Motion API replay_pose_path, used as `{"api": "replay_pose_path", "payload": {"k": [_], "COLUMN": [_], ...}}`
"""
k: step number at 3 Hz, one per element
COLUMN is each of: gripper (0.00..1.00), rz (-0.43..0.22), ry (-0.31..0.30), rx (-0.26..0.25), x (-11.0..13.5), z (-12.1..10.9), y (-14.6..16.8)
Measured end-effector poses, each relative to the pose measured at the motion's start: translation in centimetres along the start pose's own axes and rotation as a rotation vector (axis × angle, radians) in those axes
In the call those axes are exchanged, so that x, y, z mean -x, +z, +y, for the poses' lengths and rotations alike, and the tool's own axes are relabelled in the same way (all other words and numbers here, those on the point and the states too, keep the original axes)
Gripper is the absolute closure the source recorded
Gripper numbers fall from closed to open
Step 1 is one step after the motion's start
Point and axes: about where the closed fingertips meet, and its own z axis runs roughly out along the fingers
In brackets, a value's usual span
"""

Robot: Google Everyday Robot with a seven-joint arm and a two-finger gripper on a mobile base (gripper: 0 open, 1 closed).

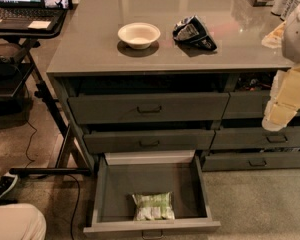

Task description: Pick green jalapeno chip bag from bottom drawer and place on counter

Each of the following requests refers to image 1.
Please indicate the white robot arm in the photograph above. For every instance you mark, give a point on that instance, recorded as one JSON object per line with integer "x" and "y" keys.
{"x": 291, "y": 40}

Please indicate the white paper bowl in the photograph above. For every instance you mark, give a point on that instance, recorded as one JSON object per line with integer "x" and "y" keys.
{"x": 139, "y": 35}

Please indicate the top right grey drawer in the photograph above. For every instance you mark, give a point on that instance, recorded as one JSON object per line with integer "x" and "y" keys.
{"x": 246, "y": 104}

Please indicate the black white sneaker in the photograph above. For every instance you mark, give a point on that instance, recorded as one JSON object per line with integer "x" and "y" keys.
{"x": 7, "y": 183}

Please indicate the black smartphone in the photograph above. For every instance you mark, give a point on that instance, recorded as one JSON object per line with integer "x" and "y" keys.
{"x": 57, "y": 4}

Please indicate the grey drawer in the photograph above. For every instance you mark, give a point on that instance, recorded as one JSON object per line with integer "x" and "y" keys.
{"x": 160, "y": 107}
{"x": 251, "y": 161}
{"x": 252, "y": 138}
{"x": 153, "y": 140}
{"x": 246, "y": 104}

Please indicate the bottom right grey drawer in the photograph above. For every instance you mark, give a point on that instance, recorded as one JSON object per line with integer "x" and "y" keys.
{"x": 251, "y": 161}

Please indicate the open bottom left drawer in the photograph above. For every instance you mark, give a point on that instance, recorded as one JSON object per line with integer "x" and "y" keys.
{"x": 114, "y": 208}

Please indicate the middle right grey drawer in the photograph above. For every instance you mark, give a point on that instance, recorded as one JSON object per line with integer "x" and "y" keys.
{"x": 252, "y": 138}

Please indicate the top left grey drawer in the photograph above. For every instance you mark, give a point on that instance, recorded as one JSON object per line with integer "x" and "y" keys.
{"x": 160, "y": 107}

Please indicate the green jalapeno chip bag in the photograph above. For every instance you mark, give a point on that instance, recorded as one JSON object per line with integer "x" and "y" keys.
{"x": 153, "y": 207}

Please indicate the grey drawer cabinet counter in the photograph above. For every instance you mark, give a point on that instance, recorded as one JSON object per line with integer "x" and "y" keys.
{"x": 92, "y": 60}

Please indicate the middle left grey drawer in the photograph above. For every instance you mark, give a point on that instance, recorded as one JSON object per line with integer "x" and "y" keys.
{"x": 153, "y": 140}

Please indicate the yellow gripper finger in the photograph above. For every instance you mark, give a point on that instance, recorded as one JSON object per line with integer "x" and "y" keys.
{"x": 276, "y": 117}
{"x": 285, "y": 88}

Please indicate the white sticky note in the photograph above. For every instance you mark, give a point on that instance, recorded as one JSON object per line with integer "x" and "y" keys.
{"x": 39, "y": 25}

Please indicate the black laptop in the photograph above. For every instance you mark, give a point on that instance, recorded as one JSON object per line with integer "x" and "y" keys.
{"x": 16, "y": 15}

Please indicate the person's knee beige trousers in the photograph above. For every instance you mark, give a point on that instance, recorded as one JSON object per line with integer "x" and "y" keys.
{"x": 22, "y": 222}

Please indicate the black crumpled chip bag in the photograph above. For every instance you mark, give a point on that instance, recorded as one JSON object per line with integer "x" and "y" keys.
{"x": 192, "y": 31}

